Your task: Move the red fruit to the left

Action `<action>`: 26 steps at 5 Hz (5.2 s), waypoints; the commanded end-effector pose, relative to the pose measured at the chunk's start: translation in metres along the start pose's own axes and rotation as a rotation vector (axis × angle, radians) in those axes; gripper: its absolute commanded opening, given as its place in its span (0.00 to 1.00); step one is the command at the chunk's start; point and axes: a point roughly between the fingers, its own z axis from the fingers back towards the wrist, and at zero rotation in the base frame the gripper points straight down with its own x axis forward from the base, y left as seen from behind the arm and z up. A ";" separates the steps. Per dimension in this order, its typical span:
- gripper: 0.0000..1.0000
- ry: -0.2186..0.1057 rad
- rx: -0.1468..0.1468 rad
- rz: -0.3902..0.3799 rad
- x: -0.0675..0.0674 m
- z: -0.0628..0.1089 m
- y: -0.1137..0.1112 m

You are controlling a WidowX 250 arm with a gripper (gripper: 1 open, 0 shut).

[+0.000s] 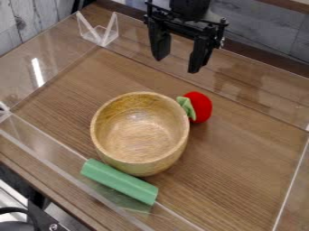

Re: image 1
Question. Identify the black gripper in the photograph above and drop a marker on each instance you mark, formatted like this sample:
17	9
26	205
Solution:
188	18

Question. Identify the red plush fruit green leaf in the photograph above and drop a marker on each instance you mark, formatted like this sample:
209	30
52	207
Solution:
197	106

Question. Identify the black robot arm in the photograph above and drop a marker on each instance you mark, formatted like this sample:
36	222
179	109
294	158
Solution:
189	19

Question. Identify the wooden bowl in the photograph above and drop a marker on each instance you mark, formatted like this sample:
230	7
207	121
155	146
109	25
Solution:
140	132

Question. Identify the green rectangular block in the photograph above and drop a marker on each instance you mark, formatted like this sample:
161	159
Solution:
120	181

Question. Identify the clear acrylic tray enclosure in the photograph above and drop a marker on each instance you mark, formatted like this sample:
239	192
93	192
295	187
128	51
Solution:
242	178

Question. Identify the black metal mount bracket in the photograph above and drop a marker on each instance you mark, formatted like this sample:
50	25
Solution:
45	222

